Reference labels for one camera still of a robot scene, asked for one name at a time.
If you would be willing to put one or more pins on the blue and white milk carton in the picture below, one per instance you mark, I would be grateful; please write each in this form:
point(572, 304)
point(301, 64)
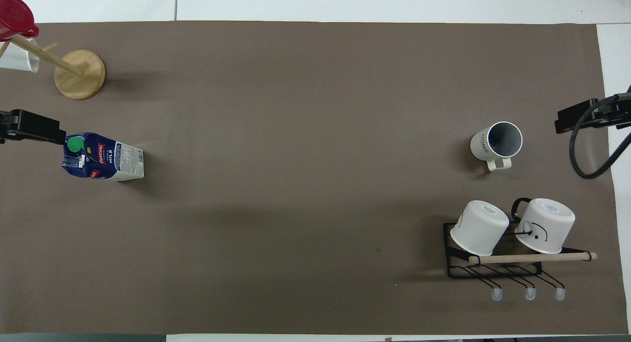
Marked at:
point(106, 159)

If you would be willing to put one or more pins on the small white cup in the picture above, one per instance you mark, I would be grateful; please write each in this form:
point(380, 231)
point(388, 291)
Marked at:
point(18, 60)

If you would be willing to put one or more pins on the red cup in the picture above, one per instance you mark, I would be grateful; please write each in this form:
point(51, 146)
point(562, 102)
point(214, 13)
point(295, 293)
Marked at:
point(14, 16)

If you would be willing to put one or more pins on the white mug with grey inside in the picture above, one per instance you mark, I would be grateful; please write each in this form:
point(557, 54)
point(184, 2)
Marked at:
point(482, 144)

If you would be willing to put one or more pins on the plain white mug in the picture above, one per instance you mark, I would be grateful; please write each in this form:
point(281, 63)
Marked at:
point(478, 228)

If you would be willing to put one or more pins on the white mug with face print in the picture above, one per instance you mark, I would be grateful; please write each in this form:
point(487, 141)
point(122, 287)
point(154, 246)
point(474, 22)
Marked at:
point(549, 223)

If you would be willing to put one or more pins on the wooden mug tree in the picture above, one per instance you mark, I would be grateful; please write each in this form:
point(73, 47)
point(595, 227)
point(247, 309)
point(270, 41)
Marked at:
point(80, 77)

